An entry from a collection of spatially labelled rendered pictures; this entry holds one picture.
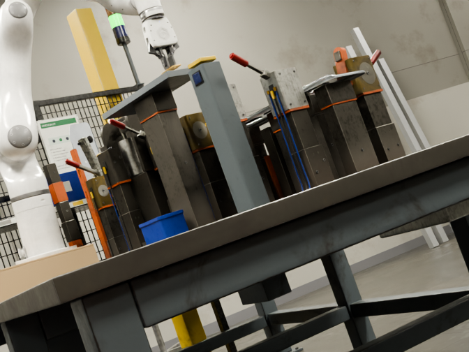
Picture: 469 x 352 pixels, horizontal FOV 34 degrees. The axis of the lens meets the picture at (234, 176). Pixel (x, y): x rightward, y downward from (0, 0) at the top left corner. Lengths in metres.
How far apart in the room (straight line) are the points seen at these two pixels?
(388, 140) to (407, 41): 5.34
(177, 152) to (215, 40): 4.41
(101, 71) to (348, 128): 1.94
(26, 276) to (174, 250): 1.13
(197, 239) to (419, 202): 0.48
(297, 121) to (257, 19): 4.79
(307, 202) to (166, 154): 1.06
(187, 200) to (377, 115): 0.65
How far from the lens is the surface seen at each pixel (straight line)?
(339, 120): 2.25
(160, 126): 2.32
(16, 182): 2.42
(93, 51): 3.98
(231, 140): 2.11
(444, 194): 1.54
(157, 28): 2.64
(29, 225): 2.41
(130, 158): 2.69
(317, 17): 7.26
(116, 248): 2.97
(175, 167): 2.30
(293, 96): 2.19
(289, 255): 1.33
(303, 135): 2.17
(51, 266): 2.30
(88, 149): 3.02
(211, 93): 2.13
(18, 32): 2.48
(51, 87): 6.09
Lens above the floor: 0.67
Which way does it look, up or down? 4 degrees up
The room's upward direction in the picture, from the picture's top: 20 degrees counter-clockwise
